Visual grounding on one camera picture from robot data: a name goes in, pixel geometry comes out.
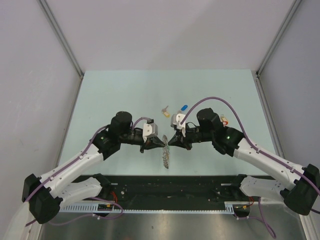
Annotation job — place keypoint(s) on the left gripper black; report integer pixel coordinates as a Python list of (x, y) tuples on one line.
[(151, 143)]

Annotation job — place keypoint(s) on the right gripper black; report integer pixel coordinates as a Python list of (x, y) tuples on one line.
[(181, 142)]

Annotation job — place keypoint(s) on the round metal keyring disc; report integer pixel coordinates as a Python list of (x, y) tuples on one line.
[(165, 153)]

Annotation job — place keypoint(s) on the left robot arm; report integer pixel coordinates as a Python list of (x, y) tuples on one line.
[(50, 192)]

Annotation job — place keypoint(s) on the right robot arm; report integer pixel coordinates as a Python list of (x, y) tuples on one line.
[(293, 184)]

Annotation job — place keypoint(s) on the key with yellow tag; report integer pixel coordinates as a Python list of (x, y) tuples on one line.
[(165, 112)]

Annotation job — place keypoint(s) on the key with blue tag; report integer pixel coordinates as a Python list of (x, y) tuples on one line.
[(183, 108)]

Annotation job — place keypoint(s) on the key with red tag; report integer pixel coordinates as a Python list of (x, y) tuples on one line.
[(224, 120)]

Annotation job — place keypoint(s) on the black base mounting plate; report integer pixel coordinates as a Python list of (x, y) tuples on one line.
[(215, 188)]

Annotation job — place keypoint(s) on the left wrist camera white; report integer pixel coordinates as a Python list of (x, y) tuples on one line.
[(150, 129)]

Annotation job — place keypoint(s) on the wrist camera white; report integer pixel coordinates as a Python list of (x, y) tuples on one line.
[(150, 129), (178, 123)]

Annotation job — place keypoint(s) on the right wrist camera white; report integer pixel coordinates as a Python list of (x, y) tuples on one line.
[(178, 123)]

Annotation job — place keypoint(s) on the slotted cable duct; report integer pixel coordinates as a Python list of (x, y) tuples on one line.
[(94, 207)]

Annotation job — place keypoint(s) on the left aluminium frame post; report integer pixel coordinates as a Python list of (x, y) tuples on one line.
[(52, 20)]

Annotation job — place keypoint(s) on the aluminium frame post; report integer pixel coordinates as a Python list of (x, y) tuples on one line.
[(52, 20), (279, 34)]

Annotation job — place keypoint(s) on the right aluminium frame post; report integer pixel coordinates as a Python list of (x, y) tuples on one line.
[(279, 34)]

